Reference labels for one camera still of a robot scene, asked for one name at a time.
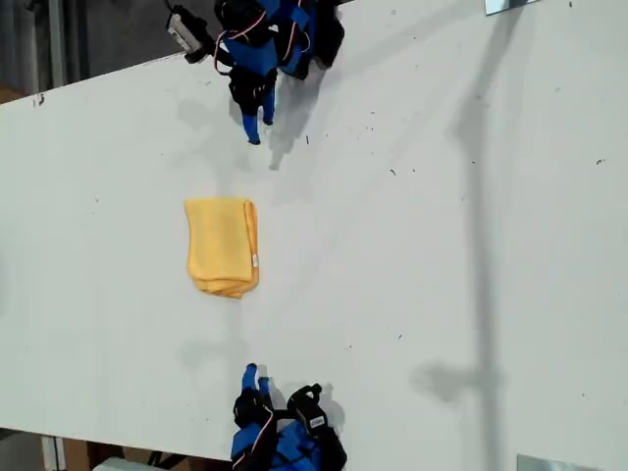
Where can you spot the grey metal post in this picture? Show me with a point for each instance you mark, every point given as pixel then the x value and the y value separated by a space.
pixel 56 44

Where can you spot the black camera stalk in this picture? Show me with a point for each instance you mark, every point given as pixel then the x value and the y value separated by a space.
pixel 282 414

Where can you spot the black camera box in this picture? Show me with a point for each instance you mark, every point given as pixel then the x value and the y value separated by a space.
pixel 311 417
pixel 189 32

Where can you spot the yellow square towel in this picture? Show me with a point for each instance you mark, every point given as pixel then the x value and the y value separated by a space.
pixel 221 245

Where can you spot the white table leg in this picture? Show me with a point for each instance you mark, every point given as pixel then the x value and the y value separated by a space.
pixel 51 454

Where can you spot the white plastic container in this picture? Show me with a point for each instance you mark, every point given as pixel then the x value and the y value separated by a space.
pixel 118 465

